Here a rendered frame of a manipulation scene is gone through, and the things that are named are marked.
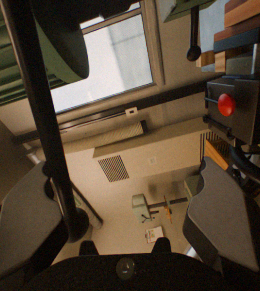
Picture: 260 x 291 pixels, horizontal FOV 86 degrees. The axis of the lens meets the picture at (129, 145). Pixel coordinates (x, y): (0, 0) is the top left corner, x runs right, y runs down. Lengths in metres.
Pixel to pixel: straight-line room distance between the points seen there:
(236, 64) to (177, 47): 1.35
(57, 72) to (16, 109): 1.86
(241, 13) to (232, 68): 0.08
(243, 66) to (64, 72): 0.26
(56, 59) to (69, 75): 0.03
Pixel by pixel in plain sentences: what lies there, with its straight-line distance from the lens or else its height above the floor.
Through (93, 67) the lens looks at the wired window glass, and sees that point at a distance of 1.67.
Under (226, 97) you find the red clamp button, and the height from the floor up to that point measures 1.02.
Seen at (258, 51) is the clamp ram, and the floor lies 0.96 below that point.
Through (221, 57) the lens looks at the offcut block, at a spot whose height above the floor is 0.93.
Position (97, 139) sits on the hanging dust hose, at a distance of 1.70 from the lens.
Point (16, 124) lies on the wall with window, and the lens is 2.16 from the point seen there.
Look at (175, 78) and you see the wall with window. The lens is 1.69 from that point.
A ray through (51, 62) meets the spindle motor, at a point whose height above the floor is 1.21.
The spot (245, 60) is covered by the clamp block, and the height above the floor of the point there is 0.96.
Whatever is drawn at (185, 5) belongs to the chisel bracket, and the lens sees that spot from 0.24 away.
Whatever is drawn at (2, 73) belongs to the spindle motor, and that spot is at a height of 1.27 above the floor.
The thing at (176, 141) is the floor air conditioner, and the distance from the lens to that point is 1.64.
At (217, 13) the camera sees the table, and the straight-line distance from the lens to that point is 0.49.
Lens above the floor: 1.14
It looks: 7 degrees up
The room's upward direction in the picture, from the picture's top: 104 degrees counter-clockwise
